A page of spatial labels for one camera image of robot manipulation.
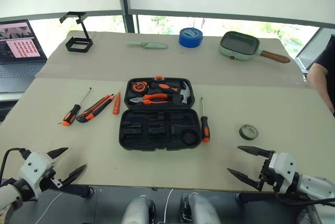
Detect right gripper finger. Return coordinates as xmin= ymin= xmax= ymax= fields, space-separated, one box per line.
xmin=237 ymin=145 xmax=276 ymax=159
xmin=227 ymin=167 xmax=263 ymax=192

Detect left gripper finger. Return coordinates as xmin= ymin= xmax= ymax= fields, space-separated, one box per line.
xmin=46 ymin=147 xmax=69 ymax=160
xmin=60 ymin=164 xmax=87 ymax=188

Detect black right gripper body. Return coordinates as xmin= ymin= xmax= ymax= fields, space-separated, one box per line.
xmin=258 ymin=157 xmax=280 ymax=192

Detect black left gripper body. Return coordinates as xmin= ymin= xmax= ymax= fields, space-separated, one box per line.
xmin=40 ymin=168 xmax=65 ymax=191

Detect black orange handled screwdriver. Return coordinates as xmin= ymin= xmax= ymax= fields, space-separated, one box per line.
xmin=200 ymin=97 xmax=211 ymax=143
xmin=58 ymin=87 xmax=92 ymax=127

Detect orange black utility knife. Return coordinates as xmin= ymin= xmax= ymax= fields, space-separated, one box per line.
xmin=76 ymin=93 xmax=116 ymax=124

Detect black tool case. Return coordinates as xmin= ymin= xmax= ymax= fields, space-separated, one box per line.
xmin=118 ymin=75 xmax=203 ymax=152

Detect black table clamp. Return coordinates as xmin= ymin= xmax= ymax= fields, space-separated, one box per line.
xmin=62 ymin=184 xmax=94 ymax=198
xmin=235 ymin=192 xmax=278 ymax=204

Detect dark electrical tape roll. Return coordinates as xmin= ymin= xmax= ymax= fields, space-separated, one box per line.
xmin=238 ymin=124 xmax=260 ymax=140

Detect silver rounded robot leg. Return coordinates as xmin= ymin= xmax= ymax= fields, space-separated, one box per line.
xmin=180 ymin=192 xmax=222 ymax=224
xmin=121 ymin=195 xmax=157 ymax=224

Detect orange test pen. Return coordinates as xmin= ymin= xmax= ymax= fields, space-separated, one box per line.
xmin=112 ymin=90 xmax=122 ymax=116

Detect black laptop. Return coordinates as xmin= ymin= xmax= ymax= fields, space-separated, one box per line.
xmin=0 ymin=19 xmax=48 ymax=94

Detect orange black tape measure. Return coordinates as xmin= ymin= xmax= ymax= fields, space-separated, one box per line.
xmin=130 ymin=81 xmax=148 ymax=94

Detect grey laptop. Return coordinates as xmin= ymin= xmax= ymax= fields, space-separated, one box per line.
xmin=294 ymin=27 xmax=332 ymax=74

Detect person in black shirt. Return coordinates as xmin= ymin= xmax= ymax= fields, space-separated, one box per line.
xmin=306 ymin=34 xmax=335 ymax=116

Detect black metal stand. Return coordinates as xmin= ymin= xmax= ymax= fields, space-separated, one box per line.
xmin=59 ymin=11 xmax=94 ymax=53

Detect blue tape roll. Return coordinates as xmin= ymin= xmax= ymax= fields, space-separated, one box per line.
xmin=178 ymin=27 xmax=204 ymax=49

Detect green sheathed knife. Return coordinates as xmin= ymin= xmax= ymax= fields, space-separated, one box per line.
xmin=127 ymin=40 xmax=169 ymax=50

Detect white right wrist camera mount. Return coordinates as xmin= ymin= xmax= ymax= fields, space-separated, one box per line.
xmin=268 ymin=152 xmax=299 ymax=194

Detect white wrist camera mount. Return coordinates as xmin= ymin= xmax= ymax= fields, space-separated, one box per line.
xmin=19 ymin=151 xmax=57 ymax=199
xmin=268 ymin=152 xmax=299 ymax=194

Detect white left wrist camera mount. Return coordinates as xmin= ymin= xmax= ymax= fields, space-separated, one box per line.
xmin=19 ymin=151 xmax=57 ymax=199

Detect thin white cable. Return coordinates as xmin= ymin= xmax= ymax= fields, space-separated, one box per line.
xmin=36 ymin=191 xmax=63 ymax=224
xmin=163 ymin=188 xmax=174 ymax=224

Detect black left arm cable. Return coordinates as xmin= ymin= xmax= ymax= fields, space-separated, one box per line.
xmin=0 ymin=147 xmax=31 ymax=183

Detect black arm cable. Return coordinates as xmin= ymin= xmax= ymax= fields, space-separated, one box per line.
xmin=0 ymin=147 xmax=31 ymax=183
xmin=273 ymin=192 xmax=335 ymax=208

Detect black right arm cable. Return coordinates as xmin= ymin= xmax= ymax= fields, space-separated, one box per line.
xmin=273 ymin=192 xmax=335 ymax=208

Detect green pan with wooden handle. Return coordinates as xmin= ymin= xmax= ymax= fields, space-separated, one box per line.
xmin=218 ymin=31 xmax=292 ymax=64

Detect orange handled pliers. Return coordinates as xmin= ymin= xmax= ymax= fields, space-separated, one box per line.
xmin=129 ymin=93 xmax=175 ymax=106

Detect hammer with black orange handle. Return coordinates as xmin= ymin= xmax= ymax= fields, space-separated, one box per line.
xmin=149 ymin=81 xmax=194 ymax=105

